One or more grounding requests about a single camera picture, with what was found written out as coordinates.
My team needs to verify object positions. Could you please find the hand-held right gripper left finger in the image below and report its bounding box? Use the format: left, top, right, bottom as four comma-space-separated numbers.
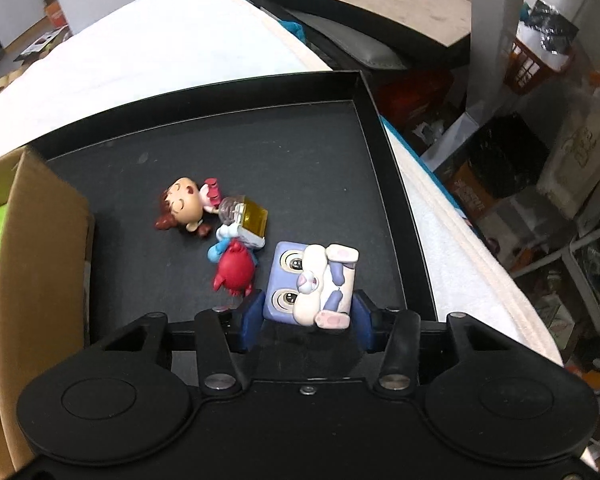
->
87, 290, 267, 395

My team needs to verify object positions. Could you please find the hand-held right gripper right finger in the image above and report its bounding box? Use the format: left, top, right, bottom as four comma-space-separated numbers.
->
352, 289, 526, 395

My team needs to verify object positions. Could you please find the purple rabbit block toy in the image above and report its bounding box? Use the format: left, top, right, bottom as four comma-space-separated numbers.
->
262, 241, 359, 331

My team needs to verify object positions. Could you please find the brown cardboard box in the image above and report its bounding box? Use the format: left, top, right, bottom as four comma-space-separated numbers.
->
0, 150, 96, 480

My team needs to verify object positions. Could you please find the red and blue figurine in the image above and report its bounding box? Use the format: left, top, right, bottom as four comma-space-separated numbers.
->
207, 237, 258, 297

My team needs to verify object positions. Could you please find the yellow clear block toy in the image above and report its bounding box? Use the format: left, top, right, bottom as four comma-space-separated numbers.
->
219, 195, 270, 250

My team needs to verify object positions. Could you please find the brown-haired doll figurine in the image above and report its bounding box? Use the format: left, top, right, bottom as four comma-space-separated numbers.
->
154, 176, 223, 236

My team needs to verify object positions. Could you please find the brown printed box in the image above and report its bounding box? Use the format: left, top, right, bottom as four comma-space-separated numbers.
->
432, 157, 496, 218

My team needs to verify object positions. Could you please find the white metal rack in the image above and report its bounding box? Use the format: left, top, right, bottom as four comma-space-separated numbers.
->
510, 230, 600, 336

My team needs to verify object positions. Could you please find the black storage box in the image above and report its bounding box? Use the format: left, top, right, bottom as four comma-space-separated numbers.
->
467, 112, 551, 201

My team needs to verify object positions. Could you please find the white tote bag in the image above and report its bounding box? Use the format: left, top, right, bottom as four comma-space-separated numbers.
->
537, 105, 600, 221

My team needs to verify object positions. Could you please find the grey chair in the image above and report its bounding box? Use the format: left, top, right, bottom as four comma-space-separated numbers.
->
262, 5, 411, 71

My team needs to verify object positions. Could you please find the orange waste basket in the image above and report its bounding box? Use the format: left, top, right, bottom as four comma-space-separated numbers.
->
504, 35, 576, 96

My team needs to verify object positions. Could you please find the black tray with brown base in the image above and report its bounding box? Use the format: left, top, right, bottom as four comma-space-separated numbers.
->
247, 0, 473, 68

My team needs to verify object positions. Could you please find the black plastic bag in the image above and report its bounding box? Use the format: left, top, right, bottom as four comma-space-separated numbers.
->
520, 0, 581, 56

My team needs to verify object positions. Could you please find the orange box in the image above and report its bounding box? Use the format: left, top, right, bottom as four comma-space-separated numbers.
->
44, 1, 70, 28

